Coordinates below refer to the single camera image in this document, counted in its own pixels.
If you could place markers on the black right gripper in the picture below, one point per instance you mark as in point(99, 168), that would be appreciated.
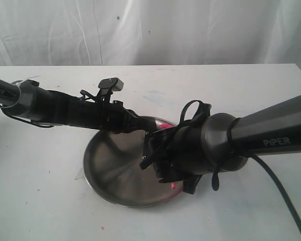
point(158, 152)

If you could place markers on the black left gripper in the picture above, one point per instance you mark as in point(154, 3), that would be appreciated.
point(105, 116)

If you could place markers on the pink putty lump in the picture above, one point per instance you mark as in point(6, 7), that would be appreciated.
point(163, 126)

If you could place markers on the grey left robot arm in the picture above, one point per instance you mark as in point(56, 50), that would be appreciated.
point(27, 102)

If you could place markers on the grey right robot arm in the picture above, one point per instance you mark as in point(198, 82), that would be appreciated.
point(215, 143)

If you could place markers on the round stainless steel plate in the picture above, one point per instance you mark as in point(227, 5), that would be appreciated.
point(111, 167)

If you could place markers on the clear tape piece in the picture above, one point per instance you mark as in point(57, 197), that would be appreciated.
point(80, 175)

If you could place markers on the white backdrop curtain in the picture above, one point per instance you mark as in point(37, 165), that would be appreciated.
point(149, 32)

